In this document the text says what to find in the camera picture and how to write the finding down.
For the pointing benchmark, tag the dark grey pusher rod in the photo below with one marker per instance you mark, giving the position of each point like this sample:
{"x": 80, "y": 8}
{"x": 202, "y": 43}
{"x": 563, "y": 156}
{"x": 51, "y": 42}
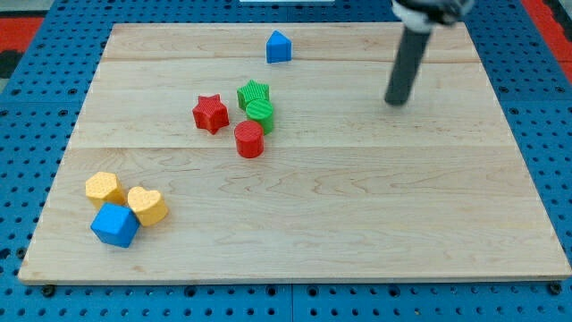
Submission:
{"x": 407, "y": 61}

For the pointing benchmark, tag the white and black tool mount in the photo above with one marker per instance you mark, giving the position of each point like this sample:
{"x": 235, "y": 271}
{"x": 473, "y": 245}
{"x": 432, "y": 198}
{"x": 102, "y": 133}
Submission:
{"x": 422, "y": 15}

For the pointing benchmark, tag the blue triangle block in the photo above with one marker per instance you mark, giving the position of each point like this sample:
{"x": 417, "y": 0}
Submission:
{"x": 278, "y": 48}

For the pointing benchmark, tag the green star block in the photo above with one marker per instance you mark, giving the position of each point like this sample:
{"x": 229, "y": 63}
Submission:
{"x": 253, "y": 90}

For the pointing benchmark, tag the red star block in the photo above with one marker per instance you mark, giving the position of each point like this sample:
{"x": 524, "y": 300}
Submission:
{"x": 210, "y": 113}

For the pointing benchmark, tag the green cylinder block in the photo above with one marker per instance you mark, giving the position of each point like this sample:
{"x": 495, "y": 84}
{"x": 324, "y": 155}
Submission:
{"x": 261, "y": 112}

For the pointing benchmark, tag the red cylinder block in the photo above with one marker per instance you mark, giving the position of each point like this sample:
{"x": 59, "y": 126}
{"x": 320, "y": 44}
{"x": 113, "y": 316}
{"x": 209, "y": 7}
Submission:
{"x": 249, "y": 138}

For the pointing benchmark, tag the wooden board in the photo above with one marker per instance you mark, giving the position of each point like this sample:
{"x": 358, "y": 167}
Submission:
{"x": 348, "y": 189}

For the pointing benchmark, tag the yellow heart block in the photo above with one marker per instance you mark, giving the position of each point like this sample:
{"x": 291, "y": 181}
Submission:
{"x": 149, "y": 207}

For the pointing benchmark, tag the yellow hexagon block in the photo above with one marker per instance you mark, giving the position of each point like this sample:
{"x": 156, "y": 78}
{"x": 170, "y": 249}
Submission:
{"x": 104, "y": 187}

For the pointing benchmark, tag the blue cube block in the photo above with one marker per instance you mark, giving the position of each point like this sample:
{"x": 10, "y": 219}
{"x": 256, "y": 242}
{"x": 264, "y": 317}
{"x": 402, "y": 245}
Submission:
{"x": 115, "y": 225}

